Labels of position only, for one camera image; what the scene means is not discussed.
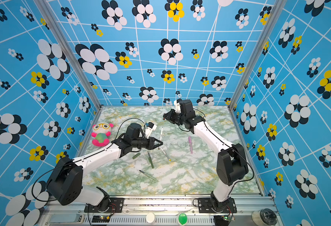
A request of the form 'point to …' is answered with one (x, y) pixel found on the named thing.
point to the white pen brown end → (160, 137)
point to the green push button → (182, 219)
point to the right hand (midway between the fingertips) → (164, 115)
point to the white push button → (150, 218)
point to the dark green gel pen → (148, 174)
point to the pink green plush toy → (101, 132)
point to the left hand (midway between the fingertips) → (163, 143)
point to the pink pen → (191, 145)
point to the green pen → (152, 166)
